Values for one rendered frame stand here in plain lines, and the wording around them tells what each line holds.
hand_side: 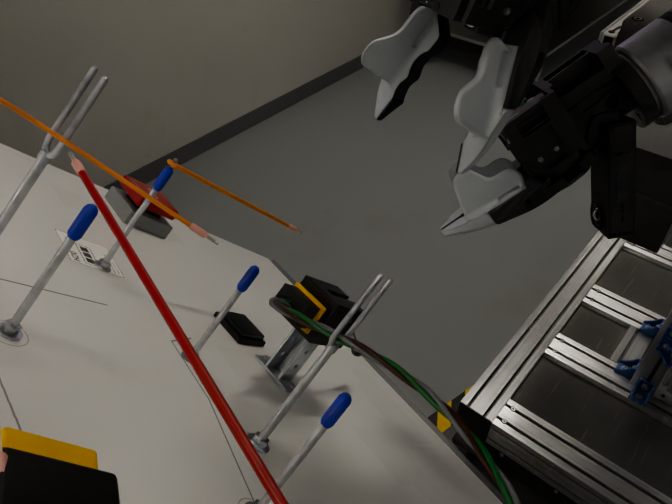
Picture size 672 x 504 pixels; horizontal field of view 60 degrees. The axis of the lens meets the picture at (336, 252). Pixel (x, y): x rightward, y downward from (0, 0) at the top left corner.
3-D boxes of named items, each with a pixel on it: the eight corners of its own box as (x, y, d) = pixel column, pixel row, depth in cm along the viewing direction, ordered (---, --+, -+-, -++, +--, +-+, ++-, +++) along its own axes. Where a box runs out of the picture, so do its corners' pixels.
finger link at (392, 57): (319, 88, 44) (392, -16, 39) (369, 93, 49) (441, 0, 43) (340, 118, 43) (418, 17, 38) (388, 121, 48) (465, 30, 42)
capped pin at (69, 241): (-3, 319, 32) (82, 193, 31) (24, 331, 33) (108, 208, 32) (-9, 333, 31) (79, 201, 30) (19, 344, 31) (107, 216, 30)
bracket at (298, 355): (300, 393, 51) (334, 349, 51) (285, 392, 49) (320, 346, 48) (269, 358, 53) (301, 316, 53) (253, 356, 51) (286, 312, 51)
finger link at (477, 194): (415, 196, 57) (496, 139, 54) (449, 241, 59) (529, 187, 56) (417, 207, 54) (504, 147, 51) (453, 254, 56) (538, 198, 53)
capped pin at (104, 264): (114, 272, 48) (188, 165, 46) (103, 273, 46) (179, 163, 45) (100, 260, 48) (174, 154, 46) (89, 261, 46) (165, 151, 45)
